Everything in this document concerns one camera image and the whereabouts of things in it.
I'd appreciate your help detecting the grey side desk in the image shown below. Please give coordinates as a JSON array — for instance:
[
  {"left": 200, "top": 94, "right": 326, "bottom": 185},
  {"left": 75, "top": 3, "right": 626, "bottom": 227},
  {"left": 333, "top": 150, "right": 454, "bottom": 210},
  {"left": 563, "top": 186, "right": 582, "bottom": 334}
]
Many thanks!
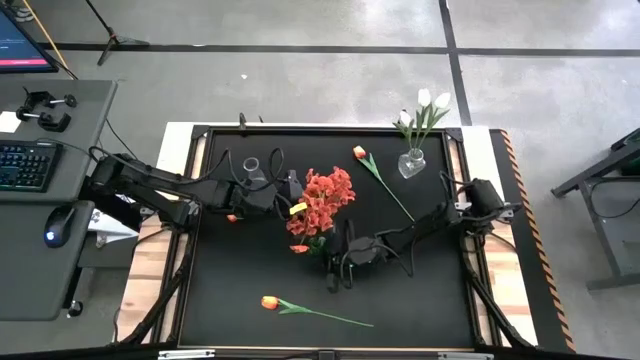
[{"left": 0, "top": 78, "right": 119, "bottom": 322}]

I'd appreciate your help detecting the large orange flower bunch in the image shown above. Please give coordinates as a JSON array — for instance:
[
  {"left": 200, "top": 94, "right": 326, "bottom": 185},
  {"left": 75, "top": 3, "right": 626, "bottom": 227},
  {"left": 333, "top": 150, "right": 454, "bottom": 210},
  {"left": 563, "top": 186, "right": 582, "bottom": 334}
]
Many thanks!
[{"left": 299, "top": 166, "right": 358, "bottom": 236}]

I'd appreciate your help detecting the white sheet under arm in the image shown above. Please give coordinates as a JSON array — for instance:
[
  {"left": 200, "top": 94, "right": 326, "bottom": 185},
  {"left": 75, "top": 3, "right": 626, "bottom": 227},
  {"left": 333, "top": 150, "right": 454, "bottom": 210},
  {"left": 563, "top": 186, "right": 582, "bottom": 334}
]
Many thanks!
[{"left": 88, "top": 208, "right": 140, "bottom": 237}]

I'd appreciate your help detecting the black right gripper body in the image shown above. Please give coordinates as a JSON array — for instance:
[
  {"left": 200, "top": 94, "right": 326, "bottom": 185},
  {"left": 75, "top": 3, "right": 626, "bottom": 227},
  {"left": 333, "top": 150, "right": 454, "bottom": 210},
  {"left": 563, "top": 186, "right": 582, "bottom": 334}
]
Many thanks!
[{"left": 325, "top": 219, "right": 386, "bottom": 294}]

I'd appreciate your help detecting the black metal clamp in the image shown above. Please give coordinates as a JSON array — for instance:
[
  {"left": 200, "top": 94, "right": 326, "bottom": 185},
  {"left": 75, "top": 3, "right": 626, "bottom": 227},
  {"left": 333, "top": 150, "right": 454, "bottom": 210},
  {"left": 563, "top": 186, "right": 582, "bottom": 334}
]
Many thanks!
[
  {"left": 22, "top": 89, "right": 79, "bottom": 110},
  {"left": 14, "top": 107, "right": 72, "bottom": 134}
]

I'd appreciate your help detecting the black backlit keyboard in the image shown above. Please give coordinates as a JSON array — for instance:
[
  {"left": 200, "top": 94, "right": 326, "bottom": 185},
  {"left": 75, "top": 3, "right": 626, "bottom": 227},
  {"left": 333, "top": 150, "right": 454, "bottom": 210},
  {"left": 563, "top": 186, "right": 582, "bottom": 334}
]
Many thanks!
[{"left": 0, "top": 139, "right": 64, "bottom": 194}]

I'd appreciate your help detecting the tall smooth clear glass vase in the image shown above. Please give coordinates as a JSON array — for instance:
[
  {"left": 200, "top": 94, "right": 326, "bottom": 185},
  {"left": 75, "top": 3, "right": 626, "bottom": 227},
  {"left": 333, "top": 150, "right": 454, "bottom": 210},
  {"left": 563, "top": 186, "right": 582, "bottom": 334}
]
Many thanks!
[{"left": 242, "top": 156, "right": 269, "bottom": 185}]

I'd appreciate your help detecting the green ribbed glass vase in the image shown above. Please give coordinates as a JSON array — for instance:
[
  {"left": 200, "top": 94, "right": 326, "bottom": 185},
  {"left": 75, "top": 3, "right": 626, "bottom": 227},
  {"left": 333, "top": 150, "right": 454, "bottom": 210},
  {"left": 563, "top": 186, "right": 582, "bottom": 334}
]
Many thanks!
[{"left": 307, "top": 234, "right": 330, "bottom": 257}]

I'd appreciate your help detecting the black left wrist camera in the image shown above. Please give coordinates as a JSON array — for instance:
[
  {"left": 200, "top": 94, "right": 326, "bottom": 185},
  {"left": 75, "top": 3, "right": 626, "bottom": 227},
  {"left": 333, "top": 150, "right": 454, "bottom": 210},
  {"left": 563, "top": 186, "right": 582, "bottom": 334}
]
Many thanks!
[{"left": 282, "top": 168, "right": 305, "bottom": 202}]

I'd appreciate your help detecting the white artificial tulip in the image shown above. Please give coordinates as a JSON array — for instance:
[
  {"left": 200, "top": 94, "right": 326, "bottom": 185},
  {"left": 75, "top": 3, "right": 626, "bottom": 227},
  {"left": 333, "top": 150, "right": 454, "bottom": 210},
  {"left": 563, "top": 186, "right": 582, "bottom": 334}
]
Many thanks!
[
  {"left": 413, "top": 91, "right": 452, "bottom": 151},
  {"left": 412, "top": 88, "right": 433, "bottom": 151},
  {"left": 392, "top": 109, "right": 419, "bottom": 151}
]

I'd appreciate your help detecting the computer monitor with red bar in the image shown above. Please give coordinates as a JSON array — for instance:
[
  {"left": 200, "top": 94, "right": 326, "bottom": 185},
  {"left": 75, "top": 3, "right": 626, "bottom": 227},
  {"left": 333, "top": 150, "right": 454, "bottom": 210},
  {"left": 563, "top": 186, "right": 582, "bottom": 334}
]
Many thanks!
[{"left": 0, "top": 7, "right": 60, "bottom": 75}]

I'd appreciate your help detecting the black computer mouse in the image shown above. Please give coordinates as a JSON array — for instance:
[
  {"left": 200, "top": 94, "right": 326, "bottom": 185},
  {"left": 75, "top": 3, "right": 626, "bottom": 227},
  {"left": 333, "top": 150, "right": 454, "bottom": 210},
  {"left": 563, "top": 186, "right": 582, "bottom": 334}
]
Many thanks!
[{"left": 43, "top": 204, "right": 77, "bottom": 250}]

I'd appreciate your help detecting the grey metal frame table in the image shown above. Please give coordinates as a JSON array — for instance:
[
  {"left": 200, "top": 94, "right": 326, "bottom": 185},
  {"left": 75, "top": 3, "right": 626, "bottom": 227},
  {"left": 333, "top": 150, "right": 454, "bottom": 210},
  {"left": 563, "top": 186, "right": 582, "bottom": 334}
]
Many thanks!
[{"left": 551, "top": 127, "right": 640, "bottom": 292}]

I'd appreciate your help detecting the clear cut-glass vase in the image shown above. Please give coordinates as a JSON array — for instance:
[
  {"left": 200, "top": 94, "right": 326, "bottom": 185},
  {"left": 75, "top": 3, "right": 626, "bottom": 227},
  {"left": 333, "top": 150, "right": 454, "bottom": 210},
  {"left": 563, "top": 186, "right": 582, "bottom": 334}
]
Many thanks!
[{"left": 397, "top": 148, "right": 428, "bottom": 180}]

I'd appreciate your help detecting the black tripod stand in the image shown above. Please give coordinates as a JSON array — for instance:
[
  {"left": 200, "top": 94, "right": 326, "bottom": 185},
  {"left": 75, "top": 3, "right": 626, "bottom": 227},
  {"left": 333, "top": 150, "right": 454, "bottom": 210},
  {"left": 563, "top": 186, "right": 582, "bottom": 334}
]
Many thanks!
[{"left": 83, "top": 0, "right": 151, "bottom": 67}]

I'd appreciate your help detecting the thin yellow rod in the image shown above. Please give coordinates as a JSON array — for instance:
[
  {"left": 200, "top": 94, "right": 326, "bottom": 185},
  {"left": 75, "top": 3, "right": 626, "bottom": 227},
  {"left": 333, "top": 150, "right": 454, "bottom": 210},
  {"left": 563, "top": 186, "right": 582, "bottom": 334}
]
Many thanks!
[{"left": 20, "top": 0, "right": 79, "bottom": 81}]

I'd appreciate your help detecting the black aluminium table frame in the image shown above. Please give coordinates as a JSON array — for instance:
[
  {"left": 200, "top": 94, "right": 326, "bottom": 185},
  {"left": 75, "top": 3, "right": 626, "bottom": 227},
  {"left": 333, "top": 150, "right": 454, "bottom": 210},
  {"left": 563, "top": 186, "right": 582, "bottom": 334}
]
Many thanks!
[{"left": 117, "top": 123, "right": 536, "bottom": 354}]

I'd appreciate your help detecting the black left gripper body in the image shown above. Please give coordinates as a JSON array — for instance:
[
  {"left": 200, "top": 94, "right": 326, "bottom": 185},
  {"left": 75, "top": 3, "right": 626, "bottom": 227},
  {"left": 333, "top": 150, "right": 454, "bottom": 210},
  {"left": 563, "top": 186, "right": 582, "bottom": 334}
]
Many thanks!
[{"left": 222, "top": 178, "right": 286, "bottom": 215}]

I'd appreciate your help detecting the white paper note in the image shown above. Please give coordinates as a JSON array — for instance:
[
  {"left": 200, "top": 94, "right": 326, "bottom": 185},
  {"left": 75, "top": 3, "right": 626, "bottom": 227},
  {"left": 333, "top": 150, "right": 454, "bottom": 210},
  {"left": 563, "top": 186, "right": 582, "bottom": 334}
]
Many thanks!
[{"left": 0, "top": 110, "right": 22, "bottom": 135}]

